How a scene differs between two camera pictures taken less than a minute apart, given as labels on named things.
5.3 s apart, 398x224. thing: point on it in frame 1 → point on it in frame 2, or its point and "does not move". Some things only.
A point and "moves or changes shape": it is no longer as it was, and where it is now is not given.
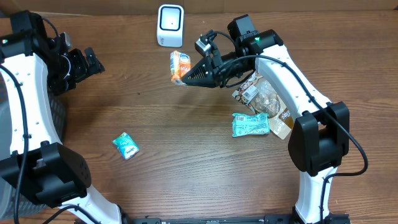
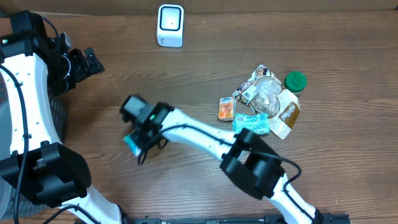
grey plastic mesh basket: x=7 y=193 does not move
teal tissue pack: x=128 y=147 moves or changes shape
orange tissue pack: x=180 y=63 → x=226 y=109
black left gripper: x=78 y=56 does not move
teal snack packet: x=250 y=124 does not move
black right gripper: x=214 y=71 → x=141 y=137
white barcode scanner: x=170 y=25 does not move
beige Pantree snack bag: x=254 y=93 does not move
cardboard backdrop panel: x=193 y=7 does not move
